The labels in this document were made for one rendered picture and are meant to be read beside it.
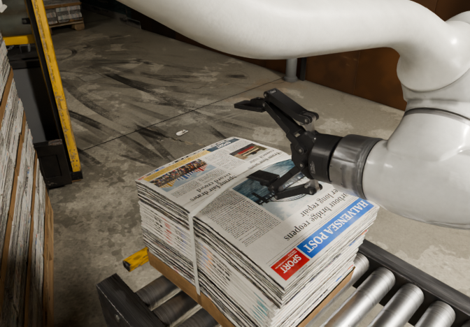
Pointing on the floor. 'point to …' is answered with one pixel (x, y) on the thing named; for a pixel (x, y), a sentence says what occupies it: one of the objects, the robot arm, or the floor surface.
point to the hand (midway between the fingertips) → (247, 139)
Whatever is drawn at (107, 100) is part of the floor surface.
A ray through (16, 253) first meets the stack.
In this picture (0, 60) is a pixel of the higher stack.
